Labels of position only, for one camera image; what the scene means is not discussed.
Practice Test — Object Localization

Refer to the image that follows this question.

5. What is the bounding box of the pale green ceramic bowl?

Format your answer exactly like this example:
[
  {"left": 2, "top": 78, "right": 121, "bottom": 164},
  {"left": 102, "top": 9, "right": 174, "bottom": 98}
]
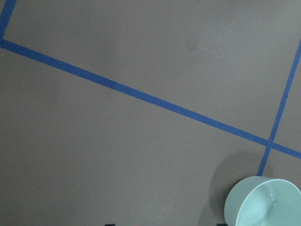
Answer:
[{"left": 224, "top": 176, "right": 301, "bottom": 226}]

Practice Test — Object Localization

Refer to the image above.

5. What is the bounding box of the brown paper table cover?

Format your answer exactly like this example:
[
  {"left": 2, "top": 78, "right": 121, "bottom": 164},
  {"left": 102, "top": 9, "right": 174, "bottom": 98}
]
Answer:
[{"left": 0, "top": 0, "right": 301, "bottom": 226}]

